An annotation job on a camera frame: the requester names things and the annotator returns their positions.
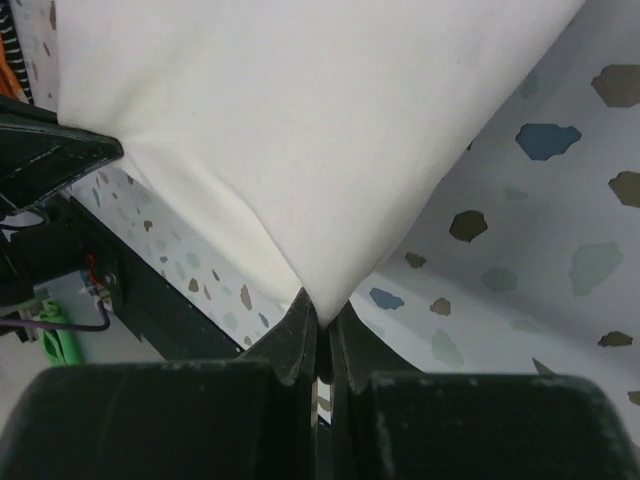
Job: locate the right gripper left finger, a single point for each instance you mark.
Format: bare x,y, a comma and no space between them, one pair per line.
253,417

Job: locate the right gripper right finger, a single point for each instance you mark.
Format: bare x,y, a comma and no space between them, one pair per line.
392,421

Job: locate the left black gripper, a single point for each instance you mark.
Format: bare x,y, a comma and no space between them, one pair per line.
40,157

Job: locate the white floral print t-shirt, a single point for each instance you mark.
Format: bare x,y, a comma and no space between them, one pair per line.
301,139

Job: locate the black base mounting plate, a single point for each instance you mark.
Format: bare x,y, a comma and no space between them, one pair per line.
193,319

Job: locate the black white striped garment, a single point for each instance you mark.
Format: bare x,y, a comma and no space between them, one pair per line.
13,49

